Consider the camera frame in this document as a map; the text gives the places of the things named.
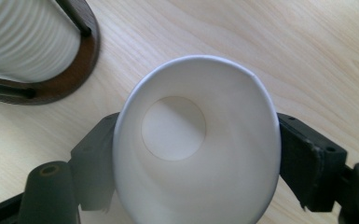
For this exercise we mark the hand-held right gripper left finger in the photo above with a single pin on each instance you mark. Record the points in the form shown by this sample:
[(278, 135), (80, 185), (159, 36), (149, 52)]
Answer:
[(93, 168)]

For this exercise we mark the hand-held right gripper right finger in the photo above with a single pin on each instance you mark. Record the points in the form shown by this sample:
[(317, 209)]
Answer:
[(310, 161)]

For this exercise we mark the dark brown double cup holder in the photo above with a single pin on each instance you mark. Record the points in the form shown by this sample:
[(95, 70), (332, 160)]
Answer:
[(74, 74)]

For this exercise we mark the single white paper cup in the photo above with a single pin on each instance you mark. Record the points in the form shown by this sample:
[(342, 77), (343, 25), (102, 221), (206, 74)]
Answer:
[(199, 149)]

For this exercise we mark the tall stack of white cups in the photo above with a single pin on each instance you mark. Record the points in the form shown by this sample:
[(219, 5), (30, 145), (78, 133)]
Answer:
[(28, 37)]

